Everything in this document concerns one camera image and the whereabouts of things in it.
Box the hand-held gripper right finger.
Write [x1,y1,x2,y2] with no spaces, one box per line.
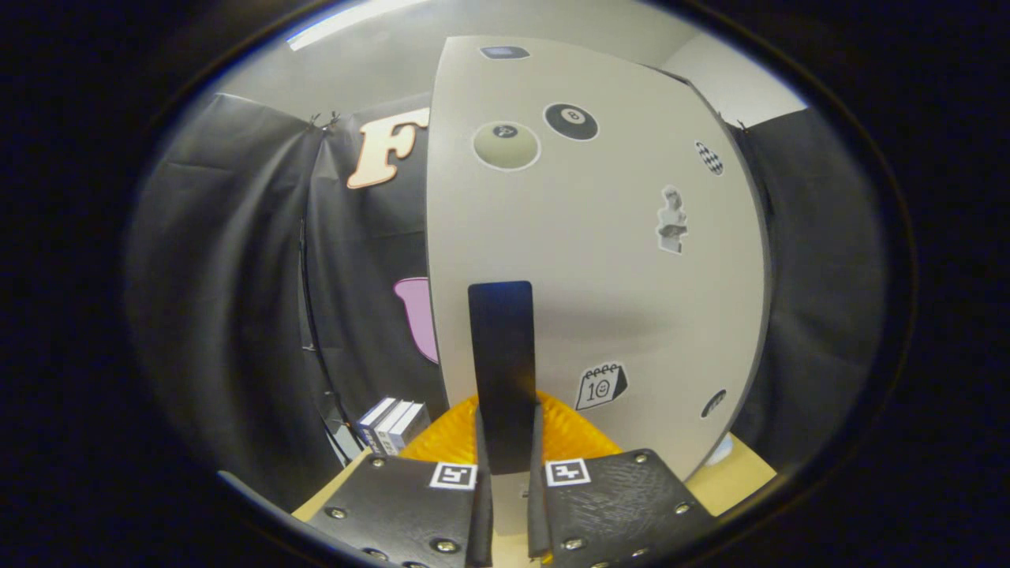
[527,390,715,568]

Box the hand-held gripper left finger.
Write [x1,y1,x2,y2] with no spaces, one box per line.
[304,392,494,568]

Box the black door handle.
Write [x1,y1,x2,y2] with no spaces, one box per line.
[468,281,539,476]

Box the black backdrop cloth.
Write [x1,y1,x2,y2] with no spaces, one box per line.
[126,93,888,514]

